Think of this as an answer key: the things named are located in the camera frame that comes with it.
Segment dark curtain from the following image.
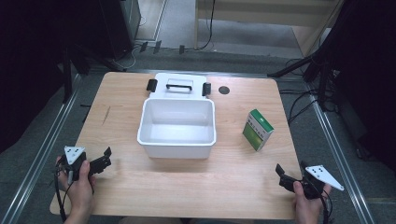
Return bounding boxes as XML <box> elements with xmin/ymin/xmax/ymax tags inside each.
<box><xmin>0</xmin><ymin>0</ymin><xmax>108</xmax><ymax>154</ymax></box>
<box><xmin>323</xmin><ymin>0</ymin><xmax>396</xmax><ymax>172</ymax></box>

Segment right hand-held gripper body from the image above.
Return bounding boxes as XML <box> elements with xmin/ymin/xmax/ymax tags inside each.
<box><xmin>293</xmin><ymin>160</ymin><xmax>346</xmax><ymax>201</ymax></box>

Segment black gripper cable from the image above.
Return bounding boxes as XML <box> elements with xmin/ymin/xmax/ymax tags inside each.
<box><xmin>319</xmin><ymin>189</ymin><xmax>334</xmax><ymax>224</ymax></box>
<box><xmin>53</xmin><ymin>161</ymin><xmax>73</xmax><ymax>223</ymax></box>

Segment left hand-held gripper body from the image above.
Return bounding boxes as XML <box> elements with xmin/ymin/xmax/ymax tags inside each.
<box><xmin>61</xmin><ymin>145</ymin><xmax>95</xmax><ymax>185</ymax></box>

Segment white floor cable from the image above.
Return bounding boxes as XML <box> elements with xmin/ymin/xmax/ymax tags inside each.
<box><xmin>119</xmin><ymin>14</ymin><xmax>148</xmax><ymax>70</ymax></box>

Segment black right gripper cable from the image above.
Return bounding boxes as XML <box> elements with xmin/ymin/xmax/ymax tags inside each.
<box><xmin>319</xmin><ymin>189</ymin><xmax>334</xmax><ymax>224</ymax></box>

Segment green and white medicine box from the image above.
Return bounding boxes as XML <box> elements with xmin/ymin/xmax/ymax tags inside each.
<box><xmin>242</xmin><ymin>108</ymin><xmax>276</xmax><ymax>153</ymax></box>

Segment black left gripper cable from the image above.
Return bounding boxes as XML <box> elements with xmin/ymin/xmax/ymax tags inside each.
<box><xmin>53</xmin><ymin>161</ymin><xmax>73</xmax><ymax>223</ymax></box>

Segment white lidded storage box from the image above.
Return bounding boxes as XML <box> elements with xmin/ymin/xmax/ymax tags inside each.
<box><xmin>136</xmin><ymin>72</ymin><xmax>218</xmax><ymax>160</ymax></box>

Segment light wooden furniture frame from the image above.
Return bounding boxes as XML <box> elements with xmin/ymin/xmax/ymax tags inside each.
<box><xmin>193</xmin><ymin>0</ymin><xmax>345</xmax><ymax>58</ymax></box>

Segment dark cabinet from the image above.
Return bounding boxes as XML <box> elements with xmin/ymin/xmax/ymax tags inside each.
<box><xmin>98</xmin><ymin>0</ymin><xmax>142</xmax><ymax>61</ymax></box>

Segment person's left hand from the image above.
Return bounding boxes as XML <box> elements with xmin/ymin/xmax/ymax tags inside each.
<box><xmin>55</xmin><ymin>156</ymin><xmax>96</xmax><ymax>217</ymax></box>

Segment person's right hand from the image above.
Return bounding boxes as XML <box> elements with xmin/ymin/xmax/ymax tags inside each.
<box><xmin>291</xmin><ymin>180</ymin><xmax>332</xmax><ymax>224</ymax></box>

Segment black hanging cable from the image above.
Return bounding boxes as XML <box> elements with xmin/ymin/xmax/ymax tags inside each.
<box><xmin>197</xmin><ymin>0</ymin><xmax>217</xmax><ymax>51</ymax></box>

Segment black metal stand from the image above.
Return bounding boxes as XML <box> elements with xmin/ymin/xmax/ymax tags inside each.
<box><xmin>61</xmin><ymin>43</ymin><xmax>127</xmax><ymax>105</ymax></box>
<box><xmin>266</xmin><ymin>46</ymin><xmax>340</xmax><ymax>113</ymax></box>

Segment aluminium floor rail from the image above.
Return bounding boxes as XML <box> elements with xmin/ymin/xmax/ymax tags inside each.
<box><xmin>306</xmin><ymin>83</ymin><xmax>377</xmax><ymax>224</ymax></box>
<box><xmin>0</xmin><ymin>73</ymin><xmax>83</xmax><ymax>224</ymax></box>

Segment black floor cables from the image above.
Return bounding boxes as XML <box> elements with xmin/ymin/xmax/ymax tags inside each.
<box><xmin>278</xmin><ymin>57</ymin><xmax>340</xmax><ymax>126</ymax></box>

